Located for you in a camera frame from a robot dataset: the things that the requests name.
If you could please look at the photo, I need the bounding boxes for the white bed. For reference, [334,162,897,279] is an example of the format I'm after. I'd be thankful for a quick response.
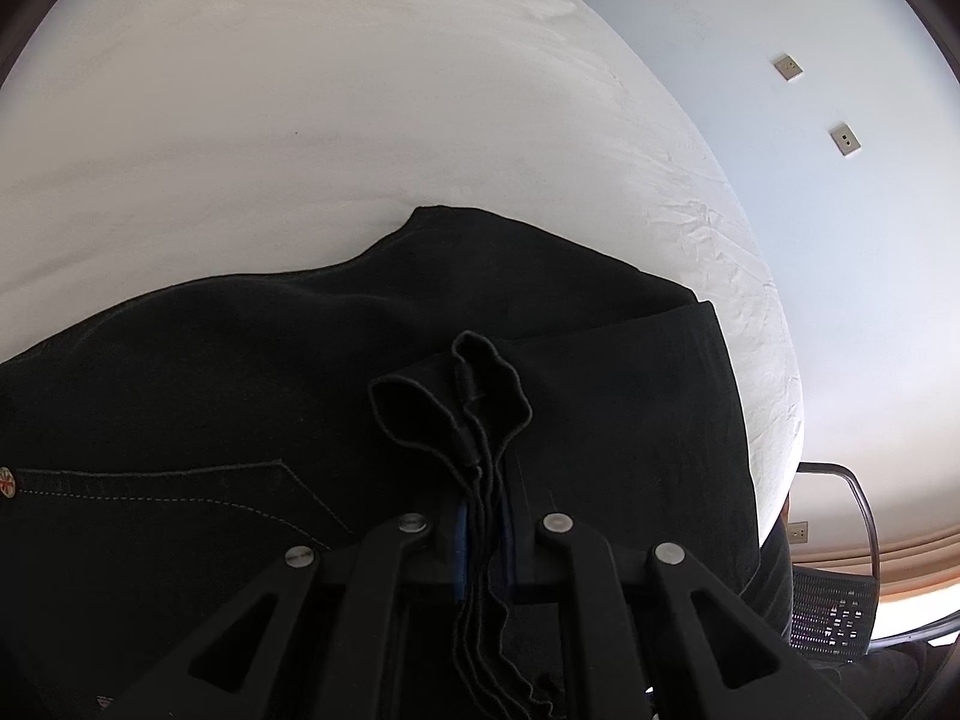
[0,0,808,542]

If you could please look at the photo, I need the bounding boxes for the black pants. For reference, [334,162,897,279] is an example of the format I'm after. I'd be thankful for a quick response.
[0,206,796,720]

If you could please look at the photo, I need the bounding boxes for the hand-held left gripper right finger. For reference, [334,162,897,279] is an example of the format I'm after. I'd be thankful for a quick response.
[501,486,872,720]

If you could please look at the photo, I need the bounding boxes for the black mesh chair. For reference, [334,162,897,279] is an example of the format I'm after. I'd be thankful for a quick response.
[787,462,960,665]

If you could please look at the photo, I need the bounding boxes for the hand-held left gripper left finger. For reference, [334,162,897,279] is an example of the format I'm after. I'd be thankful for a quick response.
[97,493,471,720]

